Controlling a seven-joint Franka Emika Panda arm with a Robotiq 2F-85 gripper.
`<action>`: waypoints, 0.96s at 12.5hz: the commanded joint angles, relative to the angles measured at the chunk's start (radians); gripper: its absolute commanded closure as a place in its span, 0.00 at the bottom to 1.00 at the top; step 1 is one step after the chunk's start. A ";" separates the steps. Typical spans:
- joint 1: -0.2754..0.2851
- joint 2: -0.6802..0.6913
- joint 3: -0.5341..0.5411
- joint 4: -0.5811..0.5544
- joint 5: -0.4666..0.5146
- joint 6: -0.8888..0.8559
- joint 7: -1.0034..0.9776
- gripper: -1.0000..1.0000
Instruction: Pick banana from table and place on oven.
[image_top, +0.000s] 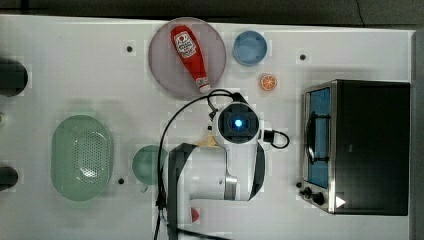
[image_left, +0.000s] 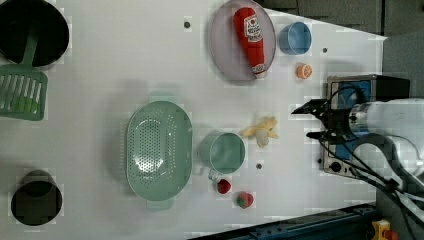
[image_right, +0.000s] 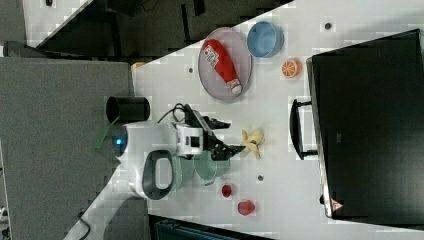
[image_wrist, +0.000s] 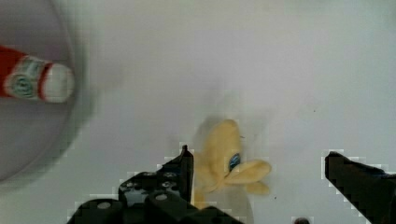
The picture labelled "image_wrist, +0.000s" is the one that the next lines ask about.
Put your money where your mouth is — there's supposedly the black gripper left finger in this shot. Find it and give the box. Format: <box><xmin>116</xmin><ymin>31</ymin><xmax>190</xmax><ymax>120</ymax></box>
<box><xmin>66</xmin><ymin>146</ymin><xmax>243</xmax><ymax>224</ymax></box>

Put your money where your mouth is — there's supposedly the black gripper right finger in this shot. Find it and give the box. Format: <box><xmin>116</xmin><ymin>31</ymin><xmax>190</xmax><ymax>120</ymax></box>
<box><xmin>324</xmin><ymin>151</ymin><xmax>396</xmax><ymax>224</ymax></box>

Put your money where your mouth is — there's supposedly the grey round plate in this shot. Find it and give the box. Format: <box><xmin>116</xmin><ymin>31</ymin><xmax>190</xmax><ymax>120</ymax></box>
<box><xmin>0</xmin><ymin>0</ymin><xmax>74</xmax><ymax>181</ymax></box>

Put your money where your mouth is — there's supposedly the red plush ketchup bottle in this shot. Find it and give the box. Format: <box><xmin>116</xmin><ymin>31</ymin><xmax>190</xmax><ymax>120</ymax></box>
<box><xmin>0</xmin><ymin>46</ymin><xmax>75</xmax><ymax>104</ymax></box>

